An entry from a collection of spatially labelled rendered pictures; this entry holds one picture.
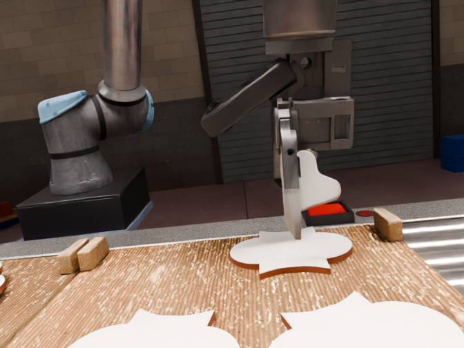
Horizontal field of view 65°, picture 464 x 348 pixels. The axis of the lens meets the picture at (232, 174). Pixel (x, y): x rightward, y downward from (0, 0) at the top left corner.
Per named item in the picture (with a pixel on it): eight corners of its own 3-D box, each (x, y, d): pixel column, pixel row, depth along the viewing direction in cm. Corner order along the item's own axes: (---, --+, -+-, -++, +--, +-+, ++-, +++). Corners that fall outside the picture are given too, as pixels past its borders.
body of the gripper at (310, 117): (353, 156, 39) (358, 34, 35) (271, 160, 39) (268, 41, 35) (335, 138, 46) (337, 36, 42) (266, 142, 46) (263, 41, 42)
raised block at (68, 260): (81, 256, 52) (77, 238, 52) (93, 255, 52) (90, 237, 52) (59, 275, 46) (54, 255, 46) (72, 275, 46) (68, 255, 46)
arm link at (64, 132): (44, 150, 92) (30, 97, 89) (97, 139, 99) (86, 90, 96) (52, 156, 83) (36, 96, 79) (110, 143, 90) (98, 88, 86)
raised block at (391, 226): (373, 226, 50) (372, 207, 49) (386, 225, 49) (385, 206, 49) (389, 243, 44) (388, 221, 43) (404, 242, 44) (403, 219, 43)
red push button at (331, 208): (306, 213, 65) (305, 206, 64) (340, 210, 64) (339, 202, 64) (311, 224, 59) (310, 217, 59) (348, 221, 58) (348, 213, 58)
